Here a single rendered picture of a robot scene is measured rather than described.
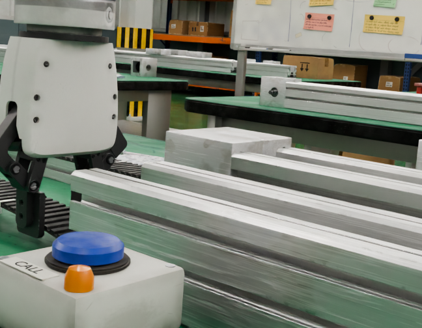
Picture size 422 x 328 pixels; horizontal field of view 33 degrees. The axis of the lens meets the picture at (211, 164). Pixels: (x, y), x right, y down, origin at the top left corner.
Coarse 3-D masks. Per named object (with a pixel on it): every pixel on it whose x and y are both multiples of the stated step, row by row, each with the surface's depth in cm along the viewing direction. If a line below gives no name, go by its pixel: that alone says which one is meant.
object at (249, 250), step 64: (128, 192) 49; (192, 192) 55; (256, 192) 51; (192, 256) 46; (256, 256) 43; (320, 256) 39; (384, 256) 37; (192, 320) 46; (256, 320) 43; (320, 320) 41; (384, 320) 37
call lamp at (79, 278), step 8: (80, 264) 36; (72, 272) 35; (80, 272) 35; (88, 272) 35; (64, 280) 35; (72, 280) 35; (80, 280) 35; (88, 280) 35; (64, 288) 35; (72, 288) 35; (80, 288) 35; (88, 288) 35
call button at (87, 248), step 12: (60, 240) 39; (72, 240) 39; (84, 240) 39; (96, 240) 40; (108, 240) 40; (120, 240) 40; (60, 252) 38; (72, 252) 38; (84, 252) 38; (96, 252) 38; (108, 252) 38; (120, 252) 39; (84, 264) 38; (96, 264) 38
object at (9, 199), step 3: (12, 195) 67; (15, 195) 67; (0, 198) 66; (3, 198) 66; (6, 198) 66; (9, 198) 66; (12, 198) 67; (15, 198) 66; (0, 201) 65; (3, 201) 65; (6, 201) 65; (9, 201) 65; (12, 201) 65; (15, 201) 66; (0, 204) 65; (3, 204) 65
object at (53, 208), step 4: (52, 204) 66; (56, 204) 66; (60, 204) 66; (64, 204) 66; (48, 208) 65; (52, 208) 65; (56, 208) 65; (60, 208) 65; (64, 208) 65; (68, 208) 65; (48, 212) 64; (52, 212) 64
